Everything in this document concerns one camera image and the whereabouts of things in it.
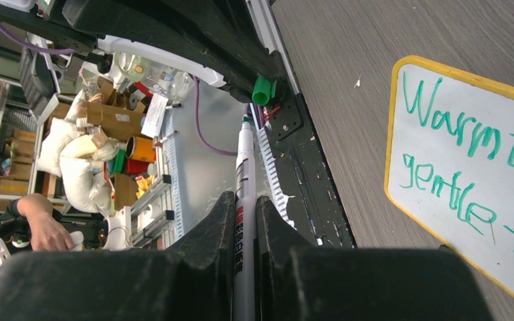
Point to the yellow framed whiteboard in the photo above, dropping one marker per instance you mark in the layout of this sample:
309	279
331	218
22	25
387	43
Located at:
450	161

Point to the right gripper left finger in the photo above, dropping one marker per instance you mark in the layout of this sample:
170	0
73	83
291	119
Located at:
190	280

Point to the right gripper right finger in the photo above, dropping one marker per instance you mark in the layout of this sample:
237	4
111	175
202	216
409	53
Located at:
300	281

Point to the person's forearm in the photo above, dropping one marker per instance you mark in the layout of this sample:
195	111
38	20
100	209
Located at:
35	206

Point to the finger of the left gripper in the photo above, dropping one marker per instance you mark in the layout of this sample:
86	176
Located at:
216	41

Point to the cluttered background shelf items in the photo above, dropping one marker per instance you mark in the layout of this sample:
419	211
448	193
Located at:
114	178

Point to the green whiteboard marker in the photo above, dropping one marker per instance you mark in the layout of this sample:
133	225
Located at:
243	299

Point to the person's hand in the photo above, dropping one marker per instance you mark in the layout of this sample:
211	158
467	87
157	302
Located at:
47	234

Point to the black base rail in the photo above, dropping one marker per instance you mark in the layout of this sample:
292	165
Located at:
301	182

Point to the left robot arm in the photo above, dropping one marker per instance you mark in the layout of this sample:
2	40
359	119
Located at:
45	19

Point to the green marker cap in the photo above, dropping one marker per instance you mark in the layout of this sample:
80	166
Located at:
264	91

